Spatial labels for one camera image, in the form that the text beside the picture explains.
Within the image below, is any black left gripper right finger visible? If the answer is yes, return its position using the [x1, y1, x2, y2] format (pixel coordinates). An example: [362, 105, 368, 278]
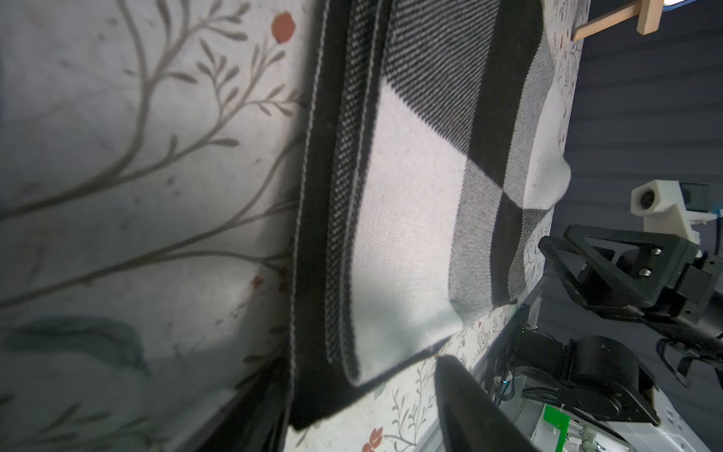
[435, 355, 537, 452]

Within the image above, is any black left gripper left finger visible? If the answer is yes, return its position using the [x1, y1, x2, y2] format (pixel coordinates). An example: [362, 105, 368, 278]
[196, 356, 291, 452]

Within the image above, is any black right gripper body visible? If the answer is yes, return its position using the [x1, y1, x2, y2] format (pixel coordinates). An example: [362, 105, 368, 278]
[587, 259, 722, 388]

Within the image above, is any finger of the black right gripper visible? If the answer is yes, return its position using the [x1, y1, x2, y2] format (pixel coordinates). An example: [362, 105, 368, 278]
[538, 225, 692, 308]

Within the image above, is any grey black checked scarf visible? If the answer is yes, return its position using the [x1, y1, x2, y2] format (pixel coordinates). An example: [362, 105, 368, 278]
[290, 1, 570, 429]

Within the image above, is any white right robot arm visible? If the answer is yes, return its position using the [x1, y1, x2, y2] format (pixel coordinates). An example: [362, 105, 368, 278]
[502, 225, 722, 451]

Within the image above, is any wooden easel stand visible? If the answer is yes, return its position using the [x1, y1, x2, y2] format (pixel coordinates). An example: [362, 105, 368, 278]
[572, 0, 665, 43]

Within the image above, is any blue framed whiteboard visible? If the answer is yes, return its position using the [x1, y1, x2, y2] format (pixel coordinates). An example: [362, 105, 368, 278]
[664, 0, 697, 11]

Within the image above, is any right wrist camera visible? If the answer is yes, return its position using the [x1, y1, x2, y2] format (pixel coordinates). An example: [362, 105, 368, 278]
[630, 179, 717, 245]

